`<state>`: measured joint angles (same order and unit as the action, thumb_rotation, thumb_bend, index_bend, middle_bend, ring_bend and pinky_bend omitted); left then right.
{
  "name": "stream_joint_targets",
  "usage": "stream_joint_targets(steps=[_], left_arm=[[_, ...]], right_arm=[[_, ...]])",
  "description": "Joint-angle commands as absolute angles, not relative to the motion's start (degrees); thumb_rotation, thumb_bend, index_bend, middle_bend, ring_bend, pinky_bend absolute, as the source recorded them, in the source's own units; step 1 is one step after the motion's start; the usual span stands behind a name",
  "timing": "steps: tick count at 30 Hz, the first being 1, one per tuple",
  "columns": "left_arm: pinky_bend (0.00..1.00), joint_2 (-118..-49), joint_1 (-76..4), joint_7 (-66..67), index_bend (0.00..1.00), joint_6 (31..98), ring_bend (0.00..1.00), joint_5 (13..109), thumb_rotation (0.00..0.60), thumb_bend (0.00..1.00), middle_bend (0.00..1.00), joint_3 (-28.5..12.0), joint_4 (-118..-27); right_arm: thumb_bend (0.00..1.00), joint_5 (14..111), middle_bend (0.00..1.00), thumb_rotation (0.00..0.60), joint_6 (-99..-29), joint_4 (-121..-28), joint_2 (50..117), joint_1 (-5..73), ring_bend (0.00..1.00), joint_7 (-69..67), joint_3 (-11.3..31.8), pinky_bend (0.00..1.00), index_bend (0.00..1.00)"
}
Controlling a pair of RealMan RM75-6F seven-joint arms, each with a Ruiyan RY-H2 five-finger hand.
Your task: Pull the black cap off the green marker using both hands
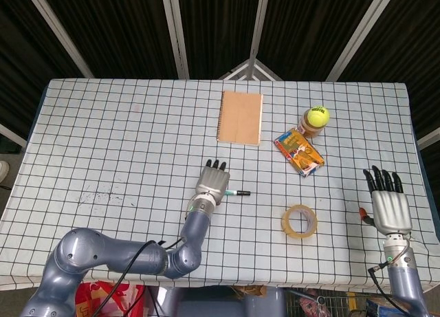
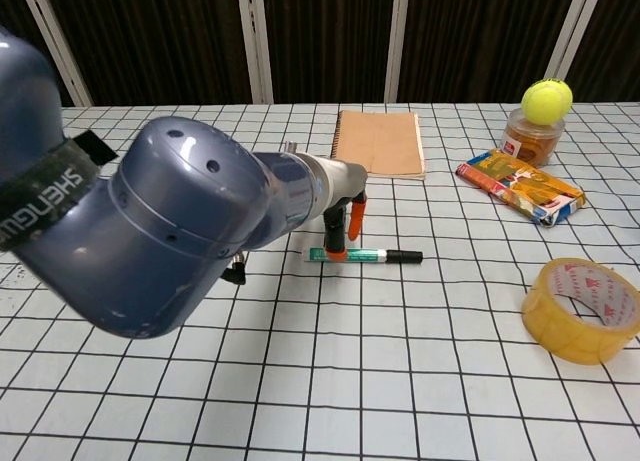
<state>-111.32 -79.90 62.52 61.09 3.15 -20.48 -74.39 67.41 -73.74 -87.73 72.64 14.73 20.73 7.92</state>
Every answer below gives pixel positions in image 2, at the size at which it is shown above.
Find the yellow packing tape roll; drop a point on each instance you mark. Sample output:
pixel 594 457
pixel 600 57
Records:
pixel 555 326

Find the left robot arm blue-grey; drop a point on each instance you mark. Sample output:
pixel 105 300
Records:
pixel 175 221

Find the white metal frame post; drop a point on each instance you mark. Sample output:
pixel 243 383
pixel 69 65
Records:
pixel 55 41
pixel 575 31
pixel 399 41
pixel 254 41

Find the green white marker body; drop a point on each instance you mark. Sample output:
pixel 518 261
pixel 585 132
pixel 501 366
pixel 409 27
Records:
pixel 360 255

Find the colourful orange snack box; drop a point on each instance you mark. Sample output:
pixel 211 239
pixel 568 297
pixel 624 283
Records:
pixel 525 186

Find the white black checkered tablecloth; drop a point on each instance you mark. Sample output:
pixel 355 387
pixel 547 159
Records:
pixel 350 356

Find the dark pleated curtain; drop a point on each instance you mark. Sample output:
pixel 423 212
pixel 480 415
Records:
pixel 325 36

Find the yellow tennis ball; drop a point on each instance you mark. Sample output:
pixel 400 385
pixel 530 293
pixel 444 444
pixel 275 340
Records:
pixel 546 102

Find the clear jar amber contents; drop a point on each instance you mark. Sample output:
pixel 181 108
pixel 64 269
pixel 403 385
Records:
pixel 535 143

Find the brown spiral notebook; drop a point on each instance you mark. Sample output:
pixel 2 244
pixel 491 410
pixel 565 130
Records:
pixel 380 143

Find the black marker cap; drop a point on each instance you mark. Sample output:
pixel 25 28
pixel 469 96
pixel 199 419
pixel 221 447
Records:
pixel 404 256

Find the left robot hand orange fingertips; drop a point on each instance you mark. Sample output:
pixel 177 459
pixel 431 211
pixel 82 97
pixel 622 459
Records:
pixel 345 181

